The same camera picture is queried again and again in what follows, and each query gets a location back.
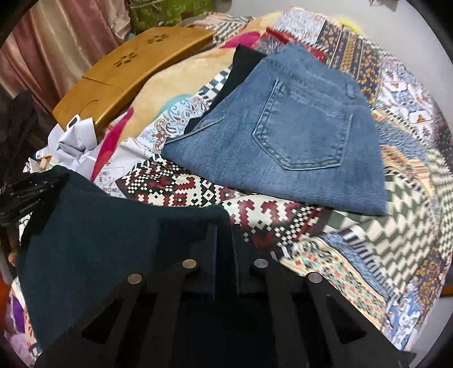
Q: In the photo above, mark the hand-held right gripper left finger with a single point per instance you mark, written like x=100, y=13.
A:
x=211, y=254

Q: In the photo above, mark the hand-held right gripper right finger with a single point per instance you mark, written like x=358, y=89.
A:
x=270, y=285

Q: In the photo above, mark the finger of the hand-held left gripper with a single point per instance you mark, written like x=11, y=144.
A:
x=39, y=185

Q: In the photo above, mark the dark teal pants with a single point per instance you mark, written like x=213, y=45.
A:
x=106, y=226

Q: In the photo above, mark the dark hanging cloth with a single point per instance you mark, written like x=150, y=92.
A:
x=17, y=134

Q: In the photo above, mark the crumpled white paper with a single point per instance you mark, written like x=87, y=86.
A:
x=76, y=141

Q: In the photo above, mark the purple cloth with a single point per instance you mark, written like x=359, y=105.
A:
x=19, y=329

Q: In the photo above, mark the wooden folding lap table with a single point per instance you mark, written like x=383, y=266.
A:
x=116, y=78

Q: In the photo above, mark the pink beige curtain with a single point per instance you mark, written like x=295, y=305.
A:
x=53, y=46

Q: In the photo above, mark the folded blue denim jeans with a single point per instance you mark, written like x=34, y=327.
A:
x=297, y=134

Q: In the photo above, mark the beige floral blanket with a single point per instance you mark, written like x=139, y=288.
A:
x=166, y=92

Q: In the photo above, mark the patchwork printed blanket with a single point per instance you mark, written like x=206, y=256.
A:
x=396, y=184

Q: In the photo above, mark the black folded cloth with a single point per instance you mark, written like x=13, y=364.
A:
x=244, y=70

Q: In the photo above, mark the green patterned cloth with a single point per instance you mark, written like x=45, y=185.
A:
x=159, y=14

